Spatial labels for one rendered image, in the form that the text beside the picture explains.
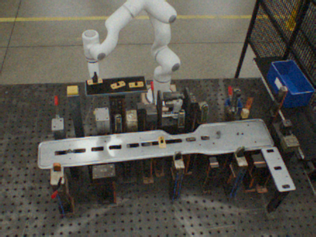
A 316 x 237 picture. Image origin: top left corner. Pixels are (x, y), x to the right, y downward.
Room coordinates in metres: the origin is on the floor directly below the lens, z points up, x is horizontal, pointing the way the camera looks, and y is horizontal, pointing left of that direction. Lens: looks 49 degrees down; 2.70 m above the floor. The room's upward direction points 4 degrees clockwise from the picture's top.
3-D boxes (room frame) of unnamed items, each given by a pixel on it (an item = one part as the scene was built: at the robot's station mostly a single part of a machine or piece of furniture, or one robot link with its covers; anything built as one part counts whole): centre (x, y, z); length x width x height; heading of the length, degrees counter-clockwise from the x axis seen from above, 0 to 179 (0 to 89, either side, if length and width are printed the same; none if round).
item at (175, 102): (1.51, -0.12, 0.94); 0.18 x 0.13 x 0.49; 102
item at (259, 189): (1.22, -0.71, 0.84); 0.11 x 0.06 x 0.29; 12
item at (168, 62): (1.82, -0.07, 1.11); 0.19 x 0.12 x 0.24; 37
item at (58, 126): (1.32, 0.55, 0.88); 0.11 x 0.10 x 0.36; 12
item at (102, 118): (1.38, 0.29, 0.90); 0.13 x 0.10 x 0.41; 12
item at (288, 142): (1.31, -0.82, 0.88); 0.08 x 0.08 x 0.36; 12
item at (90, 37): (1.53, 0.35, 1.49); 0.09 x 0.08 x 0.13; 37
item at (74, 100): (1.51, 0.48, 0.92); 0.08 x 0.08 x 0.44; 12
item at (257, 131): (1.27, -0.05, 1.00); 1.38 x 0.22 x 0.02; 102
